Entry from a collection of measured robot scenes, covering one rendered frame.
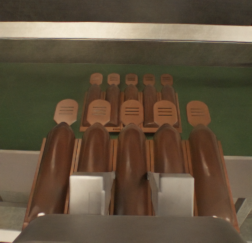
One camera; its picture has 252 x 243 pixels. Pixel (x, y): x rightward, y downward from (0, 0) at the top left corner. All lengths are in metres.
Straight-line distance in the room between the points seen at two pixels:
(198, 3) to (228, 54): 0.10
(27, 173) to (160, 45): 0.22
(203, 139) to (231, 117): 0.19
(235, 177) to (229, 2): 0.26
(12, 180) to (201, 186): 0.25
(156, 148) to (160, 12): 0.34
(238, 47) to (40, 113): 0.25
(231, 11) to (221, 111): 0.18
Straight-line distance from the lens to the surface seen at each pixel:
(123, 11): 0.51
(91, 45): 0.43
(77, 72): 0.43
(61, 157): 0.19
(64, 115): 0.22
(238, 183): 0.37
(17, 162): 0.35
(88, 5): 0.51
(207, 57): 0.45
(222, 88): 0.42
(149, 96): 0.37
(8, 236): 0.41
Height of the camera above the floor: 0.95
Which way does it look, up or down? 46 degrees down
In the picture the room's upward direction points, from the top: 3 degrees clockwise
